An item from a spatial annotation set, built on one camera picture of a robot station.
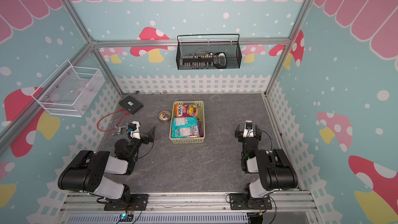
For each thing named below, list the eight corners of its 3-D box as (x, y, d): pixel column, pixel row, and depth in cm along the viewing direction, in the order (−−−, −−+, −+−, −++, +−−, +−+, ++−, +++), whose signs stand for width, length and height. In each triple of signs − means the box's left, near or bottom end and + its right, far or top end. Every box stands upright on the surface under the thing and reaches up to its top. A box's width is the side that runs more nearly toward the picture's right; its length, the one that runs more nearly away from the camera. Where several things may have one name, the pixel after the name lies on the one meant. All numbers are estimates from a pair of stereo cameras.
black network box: (120, 104, 117) (118, 102, 115) (130, 97, 122) (129, 95, 120) (132, 114, 111) (131, 112, 109) (143, 106, 116) (142, 104, 114)
